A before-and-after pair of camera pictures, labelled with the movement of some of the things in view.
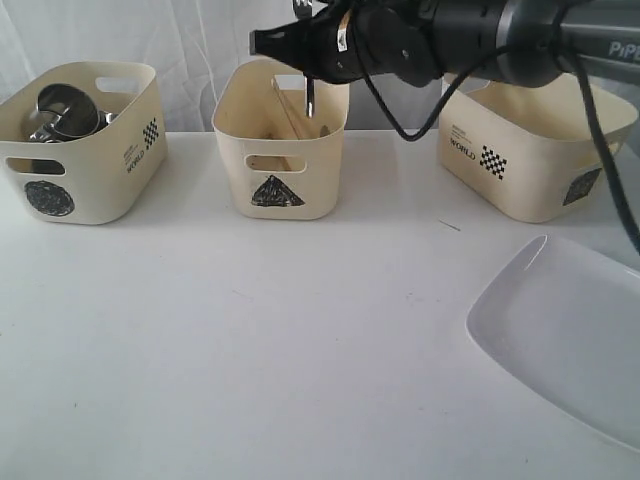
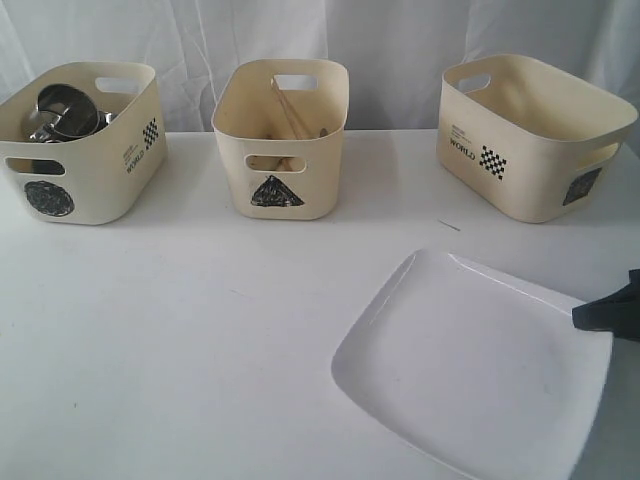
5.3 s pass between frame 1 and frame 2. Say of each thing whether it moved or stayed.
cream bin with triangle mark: stayed
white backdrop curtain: stayed
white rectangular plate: moved
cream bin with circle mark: stayed
